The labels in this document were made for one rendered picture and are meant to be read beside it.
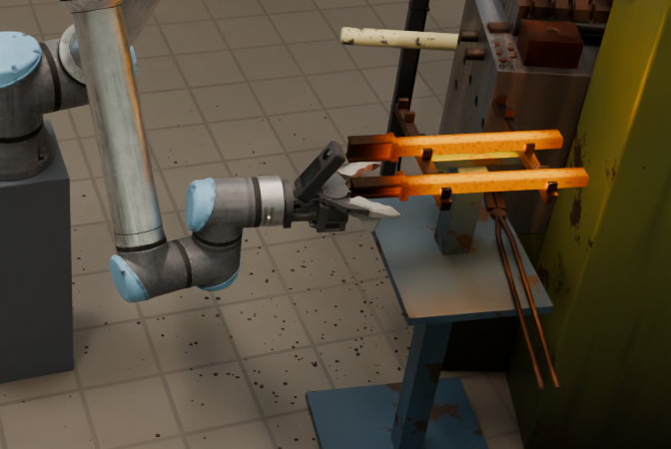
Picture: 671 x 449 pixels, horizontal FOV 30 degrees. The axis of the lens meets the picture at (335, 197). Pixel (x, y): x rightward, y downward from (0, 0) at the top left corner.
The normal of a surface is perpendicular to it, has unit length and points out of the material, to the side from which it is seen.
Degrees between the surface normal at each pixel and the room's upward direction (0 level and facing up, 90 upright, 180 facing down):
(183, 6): 0
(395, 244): 0
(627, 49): 90
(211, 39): 0
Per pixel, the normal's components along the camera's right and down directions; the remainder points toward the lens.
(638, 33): -0.99, -0.04
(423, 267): 0.11, -0.78
